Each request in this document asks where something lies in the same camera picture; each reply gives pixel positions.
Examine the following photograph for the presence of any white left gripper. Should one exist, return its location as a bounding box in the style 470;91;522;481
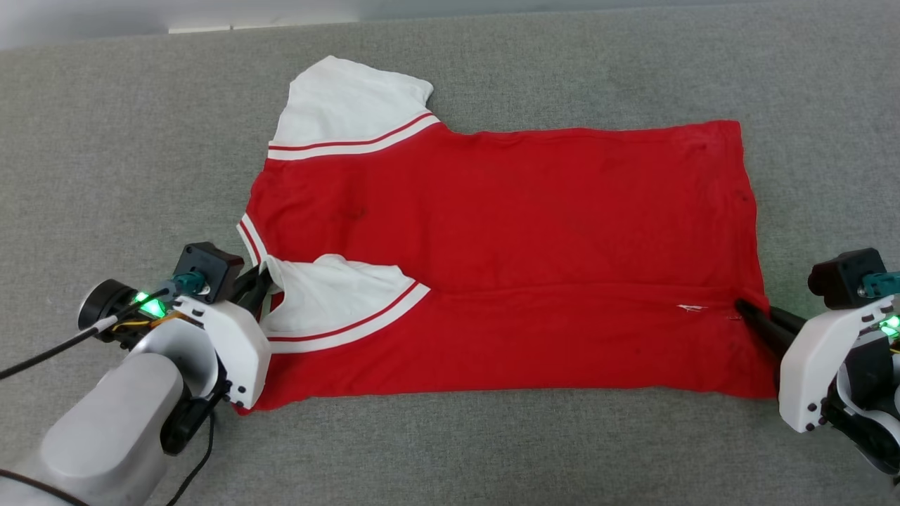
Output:
172;265;276;410

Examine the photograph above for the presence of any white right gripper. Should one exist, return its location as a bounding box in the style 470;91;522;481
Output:
734;294;898;434

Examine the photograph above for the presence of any red and white shirt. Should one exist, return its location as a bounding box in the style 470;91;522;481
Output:
235;56;778;416

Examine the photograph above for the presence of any grey fabric sofa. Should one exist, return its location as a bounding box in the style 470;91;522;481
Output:
0;0;900;506

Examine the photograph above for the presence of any teal right camera plug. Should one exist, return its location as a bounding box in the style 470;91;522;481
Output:
861;271;900;300

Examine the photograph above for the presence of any thin black looping cable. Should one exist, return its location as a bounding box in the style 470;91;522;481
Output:
164;411;216;506

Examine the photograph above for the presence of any thin black cable white sleeve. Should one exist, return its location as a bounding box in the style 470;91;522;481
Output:
0;286;174;381

